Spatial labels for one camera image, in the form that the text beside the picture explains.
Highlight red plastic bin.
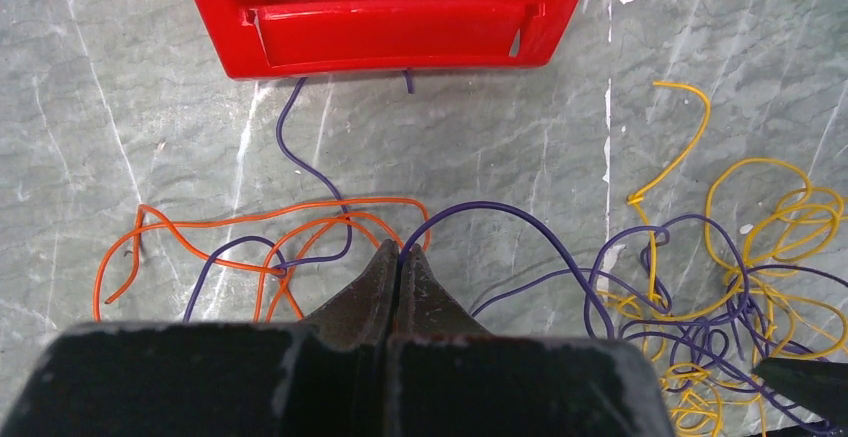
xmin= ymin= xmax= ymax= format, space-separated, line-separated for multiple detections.
xmin=194 ymin=0 xmax=579 ymax=80

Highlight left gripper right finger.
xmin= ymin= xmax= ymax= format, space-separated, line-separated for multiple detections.
xmin=396 ymin=245 xmax=492 ymax=338

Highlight orange wire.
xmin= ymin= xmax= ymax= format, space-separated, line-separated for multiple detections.
xmin=92 ymin=196 xmax=433 ymax=324

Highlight yellow wires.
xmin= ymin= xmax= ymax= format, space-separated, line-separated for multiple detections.
xmin=596 ymin=80 xmax=848 ymax=437

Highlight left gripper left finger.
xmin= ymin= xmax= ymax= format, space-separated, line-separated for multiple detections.
xmin=302 ymin=240 xmax=399 ymax=345

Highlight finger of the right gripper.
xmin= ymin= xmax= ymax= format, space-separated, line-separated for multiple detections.
xmin=752 ymin=357 xmax=847 ymax=430

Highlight purple wire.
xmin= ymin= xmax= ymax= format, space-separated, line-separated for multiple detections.
xmin=182 ymin=69 xmax=848 ymax=435

